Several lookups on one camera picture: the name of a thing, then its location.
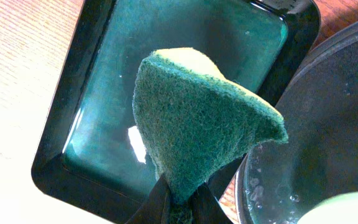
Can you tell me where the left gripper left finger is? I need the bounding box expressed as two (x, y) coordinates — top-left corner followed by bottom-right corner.
(126, 174), (170, 224)

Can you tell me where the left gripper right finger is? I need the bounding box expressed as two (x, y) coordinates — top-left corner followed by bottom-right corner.
(191, 183), (232, 224)

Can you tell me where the green yellow sponge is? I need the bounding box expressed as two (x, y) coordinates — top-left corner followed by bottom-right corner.
(132, 47), (288, 223)

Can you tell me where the mint green plate with stain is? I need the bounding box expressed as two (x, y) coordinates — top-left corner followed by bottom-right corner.
(297, 192), (358, 224)

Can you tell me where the round black tray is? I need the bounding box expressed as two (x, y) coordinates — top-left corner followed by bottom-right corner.
(236, 22), (358, 223)

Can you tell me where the black rectangular water tray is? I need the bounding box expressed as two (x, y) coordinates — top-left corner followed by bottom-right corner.
(31, 0), (321, 223)

